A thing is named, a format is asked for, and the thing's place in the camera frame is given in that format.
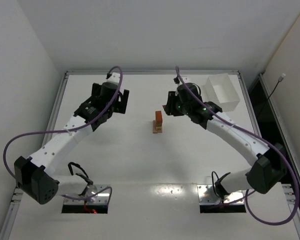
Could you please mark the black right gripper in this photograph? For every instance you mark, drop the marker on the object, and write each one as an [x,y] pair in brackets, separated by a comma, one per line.
[171,103]

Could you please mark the hanging black cable connector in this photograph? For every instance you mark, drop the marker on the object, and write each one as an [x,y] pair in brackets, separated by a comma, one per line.
[279,80]

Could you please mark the engraved long wood block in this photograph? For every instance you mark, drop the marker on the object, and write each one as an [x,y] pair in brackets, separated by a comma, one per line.
[154,130]

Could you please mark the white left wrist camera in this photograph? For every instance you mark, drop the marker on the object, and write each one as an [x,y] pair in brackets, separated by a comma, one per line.
[113,78]

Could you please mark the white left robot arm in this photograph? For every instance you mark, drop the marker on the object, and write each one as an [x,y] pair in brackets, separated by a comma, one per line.
[35,174]

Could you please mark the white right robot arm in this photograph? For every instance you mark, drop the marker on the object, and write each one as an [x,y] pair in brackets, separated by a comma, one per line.
[266,164]

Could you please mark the white translucent plastic bin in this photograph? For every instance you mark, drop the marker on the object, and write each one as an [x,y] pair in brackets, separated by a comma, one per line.
[220,90]

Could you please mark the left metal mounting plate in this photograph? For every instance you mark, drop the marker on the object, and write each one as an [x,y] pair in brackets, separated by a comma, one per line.
[92,195]

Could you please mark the metal mounting plate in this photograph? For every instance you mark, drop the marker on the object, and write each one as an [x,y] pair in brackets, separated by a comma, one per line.
[207,197]
[92,195]

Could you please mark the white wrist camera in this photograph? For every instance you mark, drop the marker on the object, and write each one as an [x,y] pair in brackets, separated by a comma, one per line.
[178,82]
[113,78]

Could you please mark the orange arch wood block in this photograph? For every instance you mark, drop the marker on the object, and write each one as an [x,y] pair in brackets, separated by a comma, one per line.
[158,118]

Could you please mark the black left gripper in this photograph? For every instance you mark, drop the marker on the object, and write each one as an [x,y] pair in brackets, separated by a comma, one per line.
[123,100]

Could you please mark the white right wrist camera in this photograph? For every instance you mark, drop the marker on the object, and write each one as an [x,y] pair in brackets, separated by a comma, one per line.
[178,82]

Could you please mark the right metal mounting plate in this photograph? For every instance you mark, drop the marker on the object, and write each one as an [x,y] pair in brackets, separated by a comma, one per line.
[207,197]

